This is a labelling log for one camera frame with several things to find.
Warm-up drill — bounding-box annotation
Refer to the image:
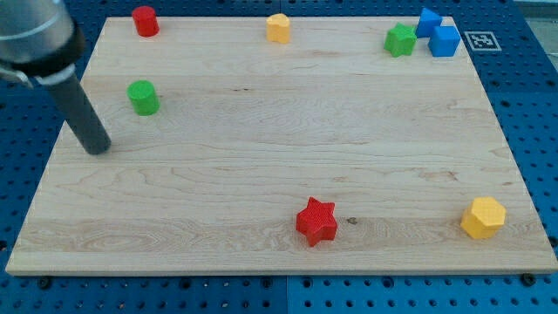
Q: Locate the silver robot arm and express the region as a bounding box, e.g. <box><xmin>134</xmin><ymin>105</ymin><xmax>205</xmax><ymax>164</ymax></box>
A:
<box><xmin>1</xmin><ymin>0</ymin><xmax>85</xmax><ymax>88</ymax></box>

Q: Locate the yellow heart block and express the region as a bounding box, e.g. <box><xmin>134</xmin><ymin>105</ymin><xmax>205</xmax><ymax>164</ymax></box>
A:
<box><xmin>266</xmin><ymin>13</ymin><xmax>290</xmax><ymax>44</ymax></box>

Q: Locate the wooden board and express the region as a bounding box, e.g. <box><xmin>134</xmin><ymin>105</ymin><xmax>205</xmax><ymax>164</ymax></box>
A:
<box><xmin>6</xmin><ymin>17</ymin><xmax>557</xmax><ymax>276</ymax></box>

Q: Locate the red star block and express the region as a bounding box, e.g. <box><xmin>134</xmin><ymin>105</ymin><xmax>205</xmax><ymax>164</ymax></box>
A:
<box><xmin>296</xmin><ymin>197</ymin><xmax>337</xmax><ymax>247</ymax></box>

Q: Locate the green cylinder block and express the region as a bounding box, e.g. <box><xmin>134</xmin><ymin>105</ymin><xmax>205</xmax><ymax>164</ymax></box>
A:
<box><xmin>126</xmin><ymin>80</ymin><xmax>160</xmax><ymax>116</ymax></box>

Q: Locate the green star block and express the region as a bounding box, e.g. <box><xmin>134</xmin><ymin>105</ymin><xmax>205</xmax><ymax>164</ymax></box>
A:
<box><xmin>384</xmin><ymin>23</ymin><xmax>418</xmax><ymax>58</ymax></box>

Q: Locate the red cylinder block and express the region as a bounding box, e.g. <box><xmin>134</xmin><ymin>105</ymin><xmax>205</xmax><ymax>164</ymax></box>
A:
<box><xmin>132</xmin><ymin>5</ymin><xmax>160</xmax><ymax>38</ymax></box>

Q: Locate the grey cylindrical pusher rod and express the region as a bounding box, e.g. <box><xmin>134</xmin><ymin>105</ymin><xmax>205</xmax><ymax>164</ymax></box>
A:
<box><xmin>43</xmin><ymin>72</ymin><xmax>112</xmax><ymax>155</ymax></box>

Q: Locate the blue triangle block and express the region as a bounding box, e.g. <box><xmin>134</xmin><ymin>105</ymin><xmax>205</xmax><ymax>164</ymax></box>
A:
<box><xmin>415</xmin><ymin>7</ymin><xmax>443</xmax><ymax>38</ymax></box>

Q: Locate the blue cube block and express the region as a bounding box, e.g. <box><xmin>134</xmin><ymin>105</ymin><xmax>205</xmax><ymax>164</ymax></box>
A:
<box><xmin>428</xmin><ymin>25</ymin><xmax>461</xmax><ymax>58</ymax></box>

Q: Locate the yellow hexagon block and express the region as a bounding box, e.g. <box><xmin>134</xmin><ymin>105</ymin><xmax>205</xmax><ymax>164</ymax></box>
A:
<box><xmin>460</xmin><ymin>196</ymin><xmax>507</xmax><ymax>240</ymax></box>

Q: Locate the black white fiducial marker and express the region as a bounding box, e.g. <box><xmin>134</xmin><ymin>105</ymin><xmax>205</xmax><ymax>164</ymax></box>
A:
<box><xmin>464</xmin><ymin>31</ymin><xmax>501</xmax><ymax>51</ymax></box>

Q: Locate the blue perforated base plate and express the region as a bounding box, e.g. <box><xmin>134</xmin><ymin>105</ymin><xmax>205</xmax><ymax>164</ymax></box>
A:
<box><xmin>1</xmin><ymin>1</ymin><xmax>557</xmax><ymax>313</ymax></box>

